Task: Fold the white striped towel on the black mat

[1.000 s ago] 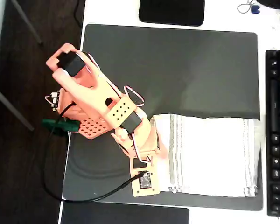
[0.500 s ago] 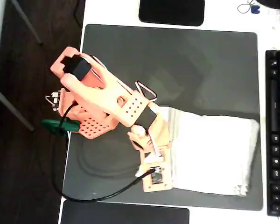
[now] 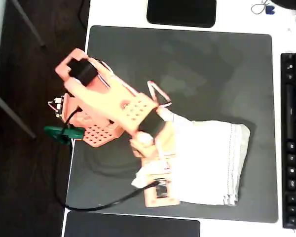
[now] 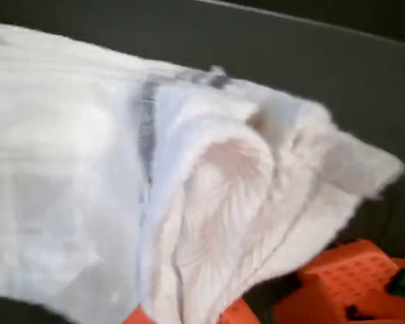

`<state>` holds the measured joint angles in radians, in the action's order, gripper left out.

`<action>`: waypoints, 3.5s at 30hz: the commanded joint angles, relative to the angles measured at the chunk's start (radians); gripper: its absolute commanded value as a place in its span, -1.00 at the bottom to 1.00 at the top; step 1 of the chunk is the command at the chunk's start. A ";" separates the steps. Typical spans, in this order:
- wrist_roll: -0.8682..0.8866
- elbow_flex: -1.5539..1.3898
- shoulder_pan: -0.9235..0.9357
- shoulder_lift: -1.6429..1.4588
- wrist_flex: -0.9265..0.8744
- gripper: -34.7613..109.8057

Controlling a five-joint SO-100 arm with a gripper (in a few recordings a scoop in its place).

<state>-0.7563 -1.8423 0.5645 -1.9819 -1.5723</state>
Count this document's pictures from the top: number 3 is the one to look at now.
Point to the white striped kitchen towel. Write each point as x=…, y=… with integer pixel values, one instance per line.
x=204, y=160

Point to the orange 3D-printed robot arm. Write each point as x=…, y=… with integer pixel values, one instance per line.
x=113, y=98

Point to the black tablet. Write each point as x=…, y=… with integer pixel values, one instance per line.
x=130, y=225

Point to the black desk mat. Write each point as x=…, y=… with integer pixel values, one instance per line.
x=187, y=69

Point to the green table clamp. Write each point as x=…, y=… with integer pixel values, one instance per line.
x=54, y=132

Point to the black keyboard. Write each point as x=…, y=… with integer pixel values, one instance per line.
x=294, y=138

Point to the small blue object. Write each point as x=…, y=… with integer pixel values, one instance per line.
x=270, y=10

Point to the black round object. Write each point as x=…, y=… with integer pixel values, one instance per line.
x=291, y=3

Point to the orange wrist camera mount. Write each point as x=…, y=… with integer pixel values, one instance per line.
x=150, y=197

